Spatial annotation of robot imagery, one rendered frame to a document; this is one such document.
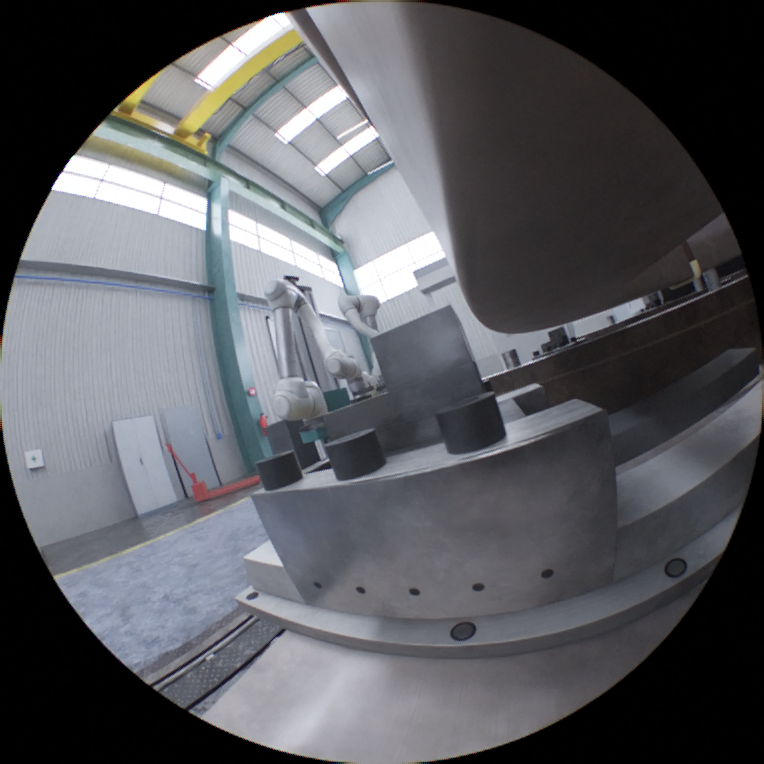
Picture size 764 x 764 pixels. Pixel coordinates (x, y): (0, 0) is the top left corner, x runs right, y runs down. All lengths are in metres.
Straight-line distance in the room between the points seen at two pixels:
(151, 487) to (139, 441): 0.95
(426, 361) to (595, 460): 0.23
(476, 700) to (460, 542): 0.29
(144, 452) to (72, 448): 1.76
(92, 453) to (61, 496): 1.21
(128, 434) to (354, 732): 5.98
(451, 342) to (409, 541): 0.24
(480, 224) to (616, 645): 0.54
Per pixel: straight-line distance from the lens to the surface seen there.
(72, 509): 6.52
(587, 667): 0.48
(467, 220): 0.20
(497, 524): 0.26
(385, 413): 0.37
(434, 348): 0.35
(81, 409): 6.72
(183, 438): 7.01
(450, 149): 0.15
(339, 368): 1.18
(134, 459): 6.09
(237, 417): 7.77
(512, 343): 4.41
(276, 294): 1.41
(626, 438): 0.42
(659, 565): 0.53
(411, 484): 0.25
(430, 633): 0.50
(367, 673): 0.55
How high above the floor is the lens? 0.75
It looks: 4 degrees up
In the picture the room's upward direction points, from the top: 19 degrees counter-clockwise
